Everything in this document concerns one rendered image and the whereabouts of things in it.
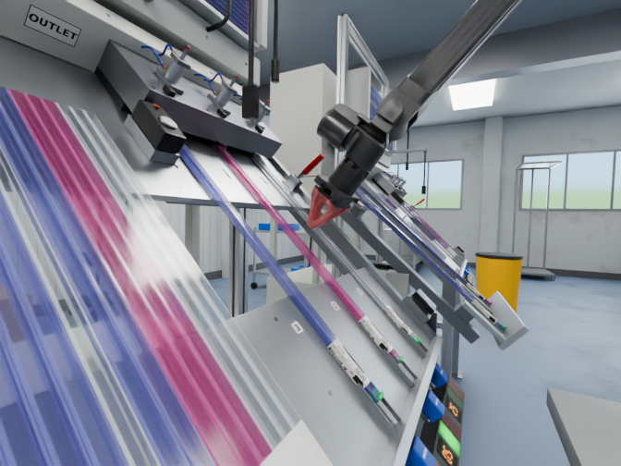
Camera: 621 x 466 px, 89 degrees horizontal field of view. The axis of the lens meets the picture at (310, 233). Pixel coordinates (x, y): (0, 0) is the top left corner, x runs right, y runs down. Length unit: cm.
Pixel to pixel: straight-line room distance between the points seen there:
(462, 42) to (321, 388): 58
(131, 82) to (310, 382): 47
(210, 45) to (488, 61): 394
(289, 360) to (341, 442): 9
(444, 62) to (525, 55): 390
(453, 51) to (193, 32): 52
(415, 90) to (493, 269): 296
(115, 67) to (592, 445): 95
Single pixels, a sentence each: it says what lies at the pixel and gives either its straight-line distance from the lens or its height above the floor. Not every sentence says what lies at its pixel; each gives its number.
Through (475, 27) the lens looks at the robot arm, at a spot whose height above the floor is 128.
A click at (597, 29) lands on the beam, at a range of 468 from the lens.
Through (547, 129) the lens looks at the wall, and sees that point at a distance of 775.
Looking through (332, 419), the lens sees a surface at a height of 76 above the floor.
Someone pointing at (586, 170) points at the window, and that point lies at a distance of 770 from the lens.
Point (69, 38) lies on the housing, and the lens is 63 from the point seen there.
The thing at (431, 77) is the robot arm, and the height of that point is 120.
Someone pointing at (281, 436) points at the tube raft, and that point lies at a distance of 29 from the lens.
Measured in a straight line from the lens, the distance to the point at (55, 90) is 54.
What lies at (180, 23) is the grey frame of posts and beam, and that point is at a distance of 80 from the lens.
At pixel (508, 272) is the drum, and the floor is 50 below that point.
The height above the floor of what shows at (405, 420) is 73.
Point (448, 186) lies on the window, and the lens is 749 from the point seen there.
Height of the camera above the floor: 95
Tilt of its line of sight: 3 degrees down
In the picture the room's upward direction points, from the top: 1 degrees clockwise
